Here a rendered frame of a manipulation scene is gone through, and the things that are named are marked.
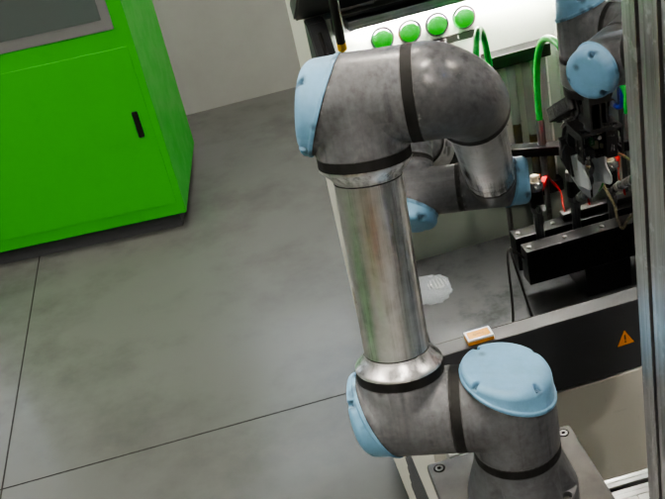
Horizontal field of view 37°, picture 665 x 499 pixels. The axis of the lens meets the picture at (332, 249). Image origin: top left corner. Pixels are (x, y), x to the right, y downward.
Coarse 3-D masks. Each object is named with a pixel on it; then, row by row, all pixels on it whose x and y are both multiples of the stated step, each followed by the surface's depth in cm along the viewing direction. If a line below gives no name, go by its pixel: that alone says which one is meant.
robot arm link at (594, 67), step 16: (608, 32) 139; (592, 48) 135; (608, 48) 135; (576, 64) 137; (592, 64) 135; (608, 64) 134; (576, 80) 138; (592, 80) 136; (608, 80) 135; (624, 80) 136; (592, 96) 138
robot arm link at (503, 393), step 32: (480, 352) 130; (512, 352) 129; (448, 384) 128; (480, 384) 124; (512, 384) 124; (544, 384) 125; (480, 416) 126; (512, 416) 124; (544, 416) 126; (480, 448) 128; (512, 448) 127; (544, 448) 128
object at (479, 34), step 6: (480, 30) 189; (474, 36) 187; (480, 36) 187; (486, 36) 199; (474, 42) 185; (486, 42) 200; (474, 48) 184; (486, 48) 202; (486, 54) 204; (486, 60) 205; (492, 66) 207
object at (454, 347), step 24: (552, 312) 188; (576, 312) 187; (600, 312) 186; (624, 312) 187; (504, 336) 185; (528, 336) 186; (552, 336) 187; (576, 336) 188; (600, 336) 189; (456, 360) 185; (552, 360) 189; (576, 360) 191; (600, 360) 192; (624, 360) 193; (576, 384) 193
